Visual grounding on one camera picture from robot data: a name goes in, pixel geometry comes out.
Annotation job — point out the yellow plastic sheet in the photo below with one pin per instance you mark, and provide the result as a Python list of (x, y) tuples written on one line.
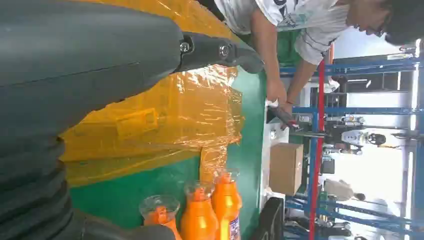
[(185, 109)]

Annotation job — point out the black bin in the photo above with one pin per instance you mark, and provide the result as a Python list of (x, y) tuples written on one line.
[(271, 220)]

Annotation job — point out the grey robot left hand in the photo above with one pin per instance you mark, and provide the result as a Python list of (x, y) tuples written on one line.
[(73, 59)]

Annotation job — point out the brown cardboard box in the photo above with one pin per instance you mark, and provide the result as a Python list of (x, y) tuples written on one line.
[(285, 169)]

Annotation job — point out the red pole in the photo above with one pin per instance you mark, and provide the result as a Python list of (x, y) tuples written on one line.
[(320, 86)]

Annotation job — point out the person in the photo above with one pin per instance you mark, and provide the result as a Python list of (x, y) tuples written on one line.
[(351, 137), (314, 20)]

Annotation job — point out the person's right hand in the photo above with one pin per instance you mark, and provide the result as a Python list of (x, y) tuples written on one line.
[(276, 90)]

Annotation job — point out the ribbed grey left arm sleeve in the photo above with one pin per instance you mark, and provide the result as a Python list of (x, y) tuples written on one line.
[(30, 185)]

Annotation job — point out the orange drink bottle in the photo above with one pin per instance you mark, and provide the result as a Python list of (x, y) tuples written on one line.
[(198, 218), (160, 215), (227, 202)]

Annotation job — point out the blue metal rack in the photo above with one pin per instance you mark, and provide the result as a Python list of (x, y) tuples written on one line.
[(364, 111)]

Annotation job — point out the green box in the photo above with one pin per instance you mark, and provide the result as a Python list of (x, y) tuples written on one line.
[(288, 49)]

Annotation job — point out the person's left hand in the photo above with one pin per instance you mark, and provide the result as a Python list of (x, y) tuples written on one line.
[(287, 112)]

